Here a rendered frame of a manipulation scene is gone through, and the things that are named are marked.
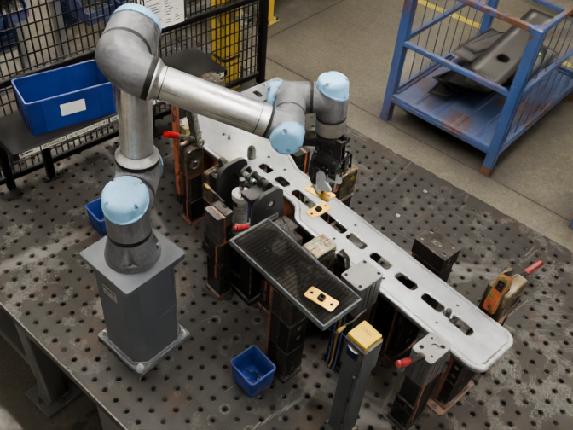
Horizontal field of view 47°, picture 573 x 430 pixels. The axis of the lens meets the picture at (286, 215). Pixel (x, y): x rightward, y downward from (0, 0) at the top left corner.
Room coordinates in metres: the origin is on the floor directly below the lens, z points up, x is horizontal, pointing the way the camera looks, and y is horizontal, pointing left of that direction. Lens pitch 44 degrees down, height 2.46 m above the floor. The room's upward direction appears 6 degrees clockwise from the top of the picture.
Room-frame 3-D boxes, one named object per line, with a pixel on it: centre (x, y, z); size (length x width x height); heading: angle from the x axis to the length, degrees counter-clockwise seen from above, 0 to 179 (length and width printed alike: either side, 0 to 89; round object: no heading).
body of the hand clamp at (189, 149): (1.74, 0.35, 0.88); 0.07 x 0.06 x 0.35; 136
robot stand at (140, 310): (1.18, 0.41, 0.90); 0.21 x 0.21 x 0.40; 53
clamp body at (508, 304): (1.25, -0.65, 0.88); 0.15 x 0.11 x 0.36; 136
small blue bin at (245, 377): (1.07, 0.06, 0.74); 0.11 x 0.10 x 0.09; 46
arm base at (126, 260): (1.18, 0.41, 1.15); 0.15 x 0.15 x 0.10
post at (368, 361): (0.95, -0.22, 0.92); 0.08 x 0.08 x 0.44; 46
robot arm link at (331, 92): (1.32, -0.08, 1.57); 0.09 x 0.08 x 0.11; 91
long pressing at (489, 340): (1.52, -0.12, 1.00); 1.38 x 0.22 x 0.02; 46
